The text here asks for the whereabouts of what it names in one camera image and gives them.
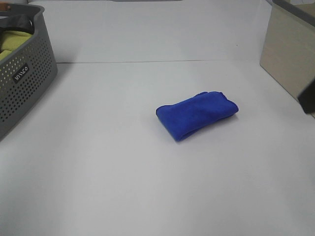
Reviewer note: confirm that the blue microfiber towel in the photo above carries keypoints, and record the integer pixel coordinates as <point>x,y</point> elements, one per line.
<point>187,117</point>

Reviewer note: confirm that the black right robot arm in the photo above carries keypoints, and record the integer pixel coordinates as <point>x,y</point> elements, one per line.
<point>307,99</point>

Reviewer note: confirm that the grey perforated plastic basket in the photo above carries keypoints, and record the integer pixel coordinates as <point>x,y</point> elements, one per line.
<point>27,72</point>

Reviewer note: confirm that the beige storage box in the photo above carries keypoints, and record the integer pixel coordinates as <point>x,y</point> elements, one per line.
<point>288,53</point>

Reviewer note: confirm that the black cloth in basket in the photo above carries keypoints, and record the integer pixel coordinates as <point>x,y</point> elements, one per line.
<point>20,23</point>

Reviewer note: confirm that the yellow-green towel in basket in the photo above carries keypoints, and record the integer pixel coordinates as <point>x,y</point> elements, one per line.
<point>11,40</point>

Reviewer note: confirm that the brown leather basket handle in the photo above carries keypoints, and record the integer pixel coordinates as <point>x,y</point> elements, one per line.
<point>4,7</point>

